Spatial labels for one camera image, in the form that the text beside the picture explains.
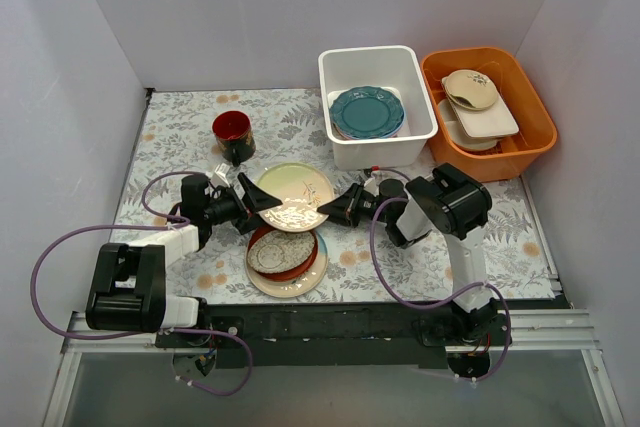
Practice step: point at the speckled white plate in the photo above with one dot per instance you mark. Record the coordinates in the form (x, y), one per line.
(277, 251)

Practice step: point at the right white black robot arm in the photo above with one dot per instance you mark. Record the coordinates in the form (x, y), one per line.
(455, 205)

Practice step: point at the cream green leaf plate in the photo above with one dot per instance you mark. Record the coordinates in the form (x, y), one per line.
(302, 189)

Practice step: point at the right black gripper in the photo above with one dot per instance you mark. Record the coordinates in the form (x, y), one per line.
(353, 203)

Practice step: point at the rectangular cream dish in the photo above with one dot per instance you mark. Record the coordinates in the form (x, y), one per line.
(494, 122)

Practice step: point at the red brown bowl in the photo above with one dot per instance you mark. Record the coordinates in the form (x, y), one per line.
(287, 274)

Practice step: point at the wrist white camera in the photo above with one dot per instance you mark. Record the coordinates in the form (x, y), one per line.
(373, 176)
(217, 177)

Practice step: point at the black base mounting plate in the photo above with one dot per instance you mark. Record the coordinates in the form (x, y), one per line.
(335, 335)

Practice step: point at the red black lacquer cup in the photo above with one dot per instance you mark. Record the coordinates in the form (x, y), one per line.
(234, 136)

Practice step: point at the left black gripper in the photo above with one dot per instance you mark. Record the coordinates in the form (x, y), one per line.
(240, 204)

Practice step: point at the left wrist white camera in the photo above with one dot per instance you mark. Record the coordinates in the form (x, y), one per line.
(217, 177)

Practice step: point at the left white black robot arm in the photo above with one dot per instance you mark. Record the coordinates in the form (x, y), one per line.
(129, 289)

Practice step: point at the aluminium rail frame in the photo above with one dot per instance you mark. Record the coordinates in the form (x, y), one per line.
(532, 330)

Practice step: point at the white plastic bin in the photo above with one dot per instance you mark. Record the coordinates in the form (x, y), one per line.
(394, 68)

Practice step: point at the cream plate with blue rim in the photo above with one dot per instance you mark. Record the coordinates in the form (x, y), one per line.
(298, 286)

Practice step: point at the floral patterned mat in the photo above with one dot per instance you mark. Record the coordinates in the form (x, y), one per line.
(289, 126)

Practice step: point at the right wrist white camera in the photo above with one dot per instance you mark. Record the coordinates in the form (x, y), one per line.
(373, 176)

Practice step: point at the teal scalloped plate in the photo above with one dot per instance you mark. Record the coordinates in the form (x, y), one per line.
(367, 111)

